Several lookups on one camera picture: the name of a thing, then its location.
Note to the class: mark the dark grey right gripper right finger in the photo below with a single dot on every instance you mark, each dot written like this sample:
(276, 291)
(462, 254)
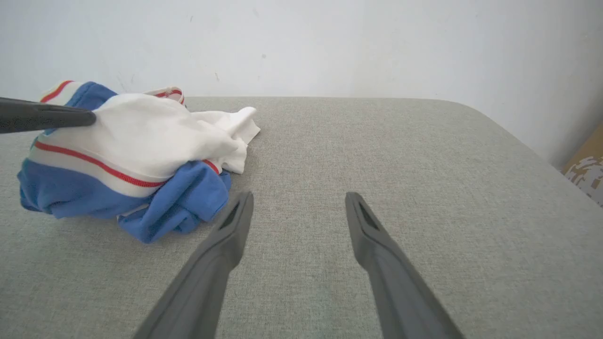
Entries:
(395, 282)

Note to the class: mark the grey fabric sofa cushion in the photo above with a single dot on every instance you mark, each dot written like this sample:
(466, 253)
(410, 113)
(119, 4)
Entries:
(377, 155)

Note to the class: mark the blue white red-striped jersey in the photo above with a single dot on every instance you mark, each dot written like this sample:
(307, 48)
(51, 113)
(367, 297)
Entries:
(127, 150)

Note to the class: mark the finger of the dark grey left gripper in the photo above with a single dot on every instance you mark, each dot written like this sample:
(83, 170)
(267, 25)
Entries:
(42, 116)

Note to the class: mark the brown cardboard box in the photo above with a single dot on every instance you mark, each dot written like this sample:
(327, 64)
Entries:
(588, 169)

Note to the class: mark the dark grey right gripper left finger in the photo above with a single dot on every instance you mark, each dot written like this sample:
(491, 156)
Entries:
(207, 273)

